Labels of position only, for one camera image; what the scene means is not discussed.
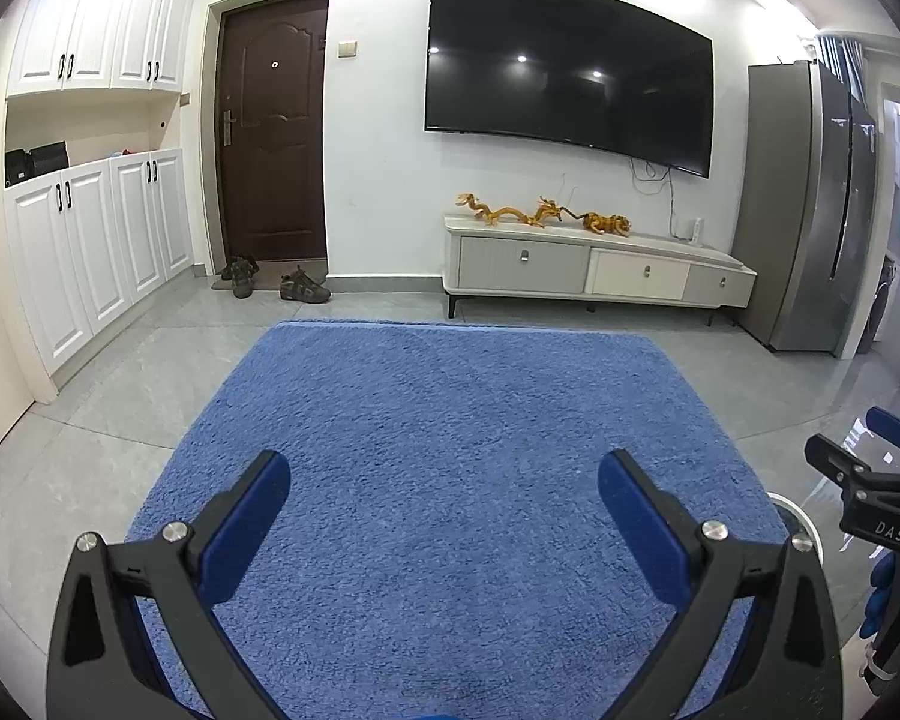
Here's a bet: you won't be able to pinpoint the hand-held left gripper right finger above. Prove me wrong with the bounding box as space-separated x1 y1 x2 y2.
598 450 847 720

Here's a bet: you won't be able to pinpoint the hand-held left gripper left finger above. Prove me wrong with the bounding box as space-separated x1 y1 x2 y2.
45 450 293 720

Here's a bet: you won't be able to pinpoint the person's right hand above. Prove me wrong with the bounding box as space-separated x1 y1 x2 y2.
862 550 900 642

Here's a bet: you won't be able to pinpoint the blue blanket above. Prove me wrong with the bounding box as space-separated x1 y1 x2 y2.
124 319 793 720

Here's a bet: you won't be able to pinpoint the grey steel refrigerator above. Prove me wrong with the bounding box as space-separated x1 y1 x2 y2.
734 59 883 360

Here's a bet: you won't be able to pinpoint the white grey television cabinet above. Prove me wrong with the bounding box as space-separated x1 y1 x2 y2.
442 211 759 328

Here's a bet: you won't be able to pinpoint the golden tiger figurine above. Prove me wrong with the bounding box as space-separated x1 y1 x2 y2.
580 211 633 238

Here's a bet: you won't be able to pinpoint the white lower cabinets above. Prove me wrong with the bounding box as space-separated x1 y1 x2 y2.
3 148 195 377

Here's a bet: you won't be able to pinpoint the white cabinets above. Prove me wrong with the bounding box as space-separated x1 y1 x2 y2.
3 148 195 377
5 0 199 99

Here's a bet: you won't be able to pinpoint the short golden dragon figurine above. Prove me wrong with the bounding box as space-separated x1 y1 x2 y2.
532 196 583 230

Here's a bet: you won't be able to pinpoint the long golden dragon figurine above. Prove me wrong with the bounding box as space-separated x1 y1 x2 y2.
453 193 538 228

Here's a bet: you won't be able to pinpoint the dark brown door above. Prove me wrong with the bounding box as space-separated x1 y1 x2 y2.
215 0 330 264

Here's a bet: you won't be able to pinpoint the blue grey curtain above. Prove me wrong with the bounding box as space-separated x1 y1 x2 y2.
815 33 868 103

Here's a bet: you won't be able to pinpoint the white upper cabinets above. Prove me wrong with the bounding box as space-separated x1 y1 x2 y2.
5 0 199 99

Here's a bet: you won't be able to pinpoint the black wall television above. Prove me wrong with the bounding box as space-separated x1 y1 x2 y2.
424 0 716 180

